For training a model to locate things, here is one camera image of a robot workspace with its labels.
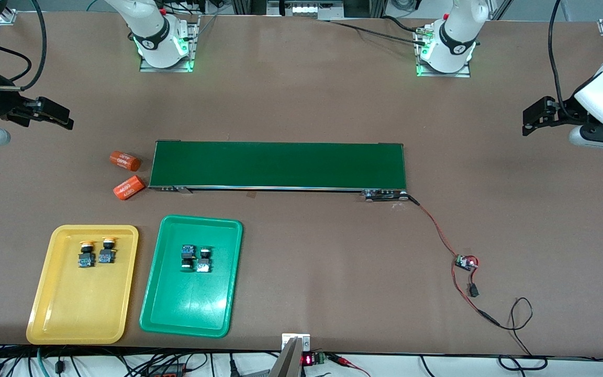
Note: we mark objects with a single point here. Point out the white power strip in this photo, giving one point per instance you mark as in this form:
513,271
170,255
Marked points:
301,8

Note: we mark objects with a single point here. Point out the green plastic tray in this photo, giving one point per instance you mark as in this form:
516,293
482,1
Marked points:
202,309

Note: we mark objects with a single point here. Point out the grey metal camera bracket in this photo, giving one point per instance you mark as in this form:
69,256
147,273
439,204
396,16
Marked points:
287,361

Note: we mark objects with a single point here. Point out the yellow push button switch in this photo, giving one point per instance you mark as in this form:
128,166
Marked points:
107,252
87,255

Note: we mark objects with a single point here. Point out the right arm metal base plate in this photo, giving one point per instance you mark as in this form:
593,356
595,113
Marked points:
194,52

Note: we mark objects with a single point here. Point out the red clip lead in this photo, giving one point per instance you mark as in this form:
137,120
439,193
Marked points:
348,364

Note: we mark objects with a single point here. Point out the green push button switch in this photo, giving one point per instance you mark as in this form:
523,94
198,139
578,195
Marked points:
204,260
187,256

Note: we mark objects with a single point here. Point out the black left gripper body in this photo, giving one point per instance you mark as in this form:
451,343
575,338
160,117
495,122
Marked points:
566,111

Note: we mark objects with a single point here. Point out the small motor controller board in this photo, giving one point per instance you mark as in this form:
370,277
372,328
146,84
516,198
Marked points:
465,262

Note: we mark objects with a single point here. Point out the red digit display module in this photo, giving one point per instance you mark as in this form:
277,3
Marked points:
312,359

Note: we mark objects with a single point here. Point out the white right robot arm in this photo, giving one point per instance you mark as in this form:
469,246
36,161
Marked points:
149,36

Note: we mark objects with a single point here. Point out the orange 4680 cylinder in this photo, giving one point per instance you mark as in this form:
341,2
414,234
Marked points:
129,188
125,161

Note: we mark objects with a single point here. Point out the orange device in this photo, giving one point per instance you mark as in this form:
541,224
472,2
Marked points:
165,372

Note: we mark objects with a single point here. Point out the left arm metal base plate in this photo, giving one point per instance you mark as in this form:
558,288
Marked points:
461,73

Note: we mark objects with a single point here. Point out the green conveyor belt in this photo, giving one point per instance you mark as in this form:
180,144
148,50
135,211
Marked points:
280,165

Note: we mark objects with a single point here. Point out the white mounting plate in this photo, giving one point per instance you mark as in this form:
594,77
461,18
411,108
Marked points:
306,340

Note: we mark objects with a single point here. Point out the yellow plastic tray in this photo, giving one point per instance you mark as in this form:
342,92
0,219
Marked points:
84,303

